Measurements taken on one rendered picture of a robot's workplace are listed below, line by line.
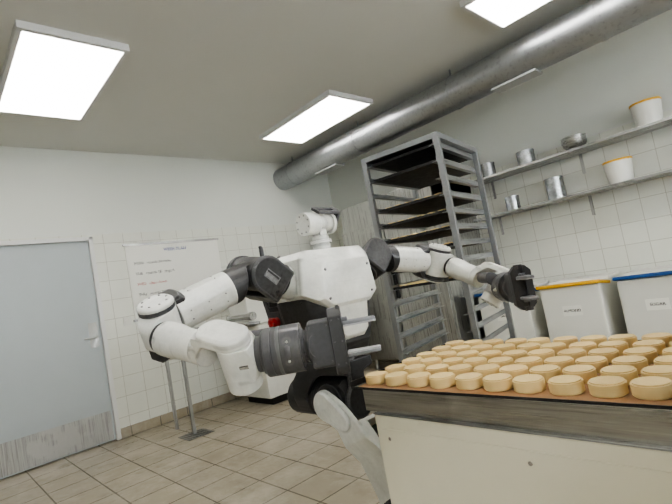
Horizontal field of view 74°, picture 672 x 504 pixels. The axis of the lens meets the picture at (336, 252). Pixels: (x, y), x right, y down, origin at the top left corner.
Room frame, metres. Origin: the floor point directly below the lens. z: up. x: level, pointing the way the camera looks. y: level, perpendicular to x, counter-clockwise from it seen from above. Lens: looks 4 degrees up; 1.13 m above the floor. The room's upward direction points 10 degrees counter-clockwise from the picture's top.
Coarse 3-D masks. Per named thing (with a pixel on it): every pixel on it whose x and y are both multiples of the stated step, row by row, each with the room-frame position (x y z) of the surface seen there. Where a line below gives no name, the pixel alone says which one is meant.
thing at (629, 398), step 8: (640, 376) 0.72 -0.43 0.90; (384, 384) 0.98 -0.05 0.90; (584, 384) 0.73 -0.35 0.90; (456, 392) 0.82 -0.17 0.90; (464, 392) 0.81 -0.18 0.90; (472, 392) 0.80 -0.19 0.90; (480, 392) 0.79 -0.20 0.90; (488, 392) 0.78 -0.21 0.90; (496, 392) 0.78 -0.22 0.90; (504, 392) 0.77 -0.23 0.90; (512, 392) 0.76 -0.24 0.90; (544, 392) 0.73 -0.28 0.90; (584, 392) 0.69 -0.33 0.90; (592, 400) 0.66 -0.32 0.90; (600, 400) 0.65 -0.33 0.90; (608, 400) 0.64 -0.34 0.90; (616, 400) 0.64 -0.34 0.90; (624, 400) 0.63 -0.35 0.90; (632, 400) 0.63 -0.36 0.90; (640, 400) 0.62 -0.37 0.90; (664, 400) 0.61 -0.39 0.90
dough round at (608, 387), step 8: (600, 376) 0.69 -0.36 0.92; (608, 376) 0.68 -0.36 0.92; (616, 376) 0.68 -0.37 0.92; (592, 384) 0.67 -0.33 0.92; (600, 384) 0.66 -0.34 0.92; (608, 384) 0.65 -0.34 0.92; (616, 384) 0.65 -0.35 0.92; (624, 384) 0.65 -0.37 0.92; (592, 392) 0.67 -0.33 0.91; (600, 392) 0.66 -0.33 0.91; (608, 392) 0.65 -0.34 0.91; (616, 392) 0.65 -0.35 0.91; (624, 392) 0.65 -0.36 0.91
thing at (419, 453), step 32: (384, 416) 0.98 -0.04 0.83; (416, 416) 0.93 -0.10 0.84; (384, 448) 1.00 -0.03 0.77; (416, 448) 0.93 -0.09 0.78; (448, 448) 0.87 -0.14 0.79; (480, 448) 0.82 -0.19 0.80; (512, 448) 0.77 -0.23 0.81; (544, 448) 0.73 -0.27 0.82; (576, 448) 0.70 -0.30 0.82; (608, 448) 0.66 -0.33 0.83; (640, 448) 0.63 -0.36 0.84; (416, 480) 0.94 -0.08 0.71; (448, 480) 0.88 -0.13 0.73; (480, 480) 0.83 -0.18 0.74; (512, 480) 0.78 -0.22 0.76; (544, 480) 0.74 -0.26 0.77; (576, 480) 0.70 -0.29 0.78; (608, 480) 0.67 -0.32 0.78; (640, 480) 0.64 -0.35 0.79
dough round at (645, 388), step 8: (648, 376) 0.65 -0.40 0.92; (656, 376) 0.64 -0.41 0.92; (632, 384) 0.64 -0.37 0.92; (640, 384) 0.62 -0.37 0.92; (648, 384) 0.62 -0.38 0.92; (656, 384) 0.61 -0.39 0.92; (664, 384) 0.61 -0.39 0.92; (632, 392) 0.64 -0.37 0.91; (640, 392) 0.62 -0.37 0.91; (648, 392) 0.61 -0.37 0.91; (656, 392) 0.61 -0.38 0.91; (664, 392) 0.61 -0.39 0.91; (648, 400) 0.62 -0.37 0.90; (656, 400) 0.61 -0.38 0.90
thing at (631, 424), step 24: (384, 408) 0.99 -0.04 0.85; (408, 408) 0.94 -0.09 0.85; (432, 408) 0.90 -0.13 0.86; (456, 408) 0.86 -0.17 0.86; (480, 408) 0.82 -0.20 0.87; (504, 408) 0.78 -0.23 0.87; (528, 408) 0.75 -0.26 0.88; (552, 408) 0.72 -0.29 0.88; (576, 408) 0.70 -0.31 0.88; (600, 408) 0.67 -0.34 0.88; (624, 408) 0.65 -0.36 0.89; (648, 408) 0.63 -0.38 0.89; (576, 432) 0.70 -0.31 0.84; (600, 432) 0.68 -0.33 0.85; (624, 432) 0.65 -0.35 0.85; (648, 432) 0.63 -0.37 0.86
